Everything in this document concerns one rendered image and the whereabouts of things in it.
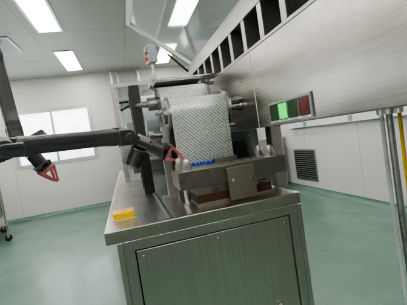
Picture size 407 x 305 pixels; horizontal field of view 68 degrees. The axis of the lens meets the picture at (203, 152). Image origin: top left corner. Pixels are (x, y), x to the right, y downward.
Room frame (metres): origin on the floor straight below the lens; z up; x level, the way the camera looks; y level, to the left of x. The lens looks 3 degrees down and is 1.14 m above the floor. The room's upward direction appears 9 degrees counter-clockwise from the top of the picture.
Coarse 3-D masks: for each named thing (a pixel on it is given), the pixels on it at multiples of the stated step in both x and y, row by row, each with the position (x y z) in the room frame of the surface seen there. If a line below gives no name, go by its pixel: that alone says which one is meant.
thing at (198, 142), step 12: (216, 120) 1.25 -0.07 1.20; (228, 120) 1.26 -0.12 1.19; (180, 132) 1.21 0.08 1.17; (192, 132) 1.22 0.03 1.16; (204, 132) 1.23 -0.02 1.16; (216, 132) 1.24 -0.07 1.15; (228, 132) 1.26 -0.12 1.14; (180, 144) 1.21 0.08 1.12; (192, 144) 1.22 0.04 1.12; (204, 144) 1.23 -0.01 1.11; (216, 144) 1.24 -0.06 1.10; (228, 144) 1.25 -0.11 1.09; (192, 156) 1.21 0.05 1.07; (204, 156) 1.23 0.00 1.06; (216, 156) 1.24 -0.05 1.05
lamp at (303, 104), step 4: (300, 100) 0.89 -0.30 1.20; (304, 100) 0.87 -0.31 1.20; (300, 104) 0.89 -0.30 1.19; (304, 104) 0.87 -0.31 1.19; (308, 104) 0.85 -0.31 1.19; (300, 108) 0.89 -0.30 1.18; (304, 108) 0.87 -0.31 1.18; (308, 108) 0.85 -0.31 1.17; (300, 112) 0.89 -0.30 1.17; (304, 112) 0.88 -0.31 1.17; (308, 112) 0.86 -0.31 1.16
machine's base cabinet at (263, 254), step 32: (224, 224) 0.97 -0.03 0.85; (256, 224) 1.00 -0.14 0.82; (288, 224) 1.03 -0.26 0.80; (128, 256) 0.89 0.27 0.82; (160, 256) 0.92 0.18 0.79; (192, 256) 0.94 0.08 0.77; (224, 256) 0.97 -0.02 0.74; (256, 256) 1.00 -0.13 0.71; (288, 256) 1.03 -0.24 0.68; (128, 288) 0.89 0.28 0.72; (160, 288) 0.92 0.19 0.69; (192, 288) 0.94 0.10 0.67; (224, 288) 0.97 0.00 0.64; (256, 288) 0.99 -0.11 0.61; (288, 288) 1.02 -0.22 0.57
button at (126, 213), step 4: (128, 208) 1.07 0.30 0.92; (132, 208) 1.06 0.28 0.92; (116, 212) 1.03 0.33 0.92; (120, 212) 1.02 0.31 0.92; (124, 212) 1.02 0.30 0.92; (128, 212) 1.02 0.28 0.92; (132, 212) 1.02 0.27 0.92; (116, 216) 1.01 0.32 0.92; (120, 216) 1.01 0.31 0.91; (124, 216) 1.01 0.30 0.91; (128, 216) 1.02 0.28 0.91; (132, 216) 1.02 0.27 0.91
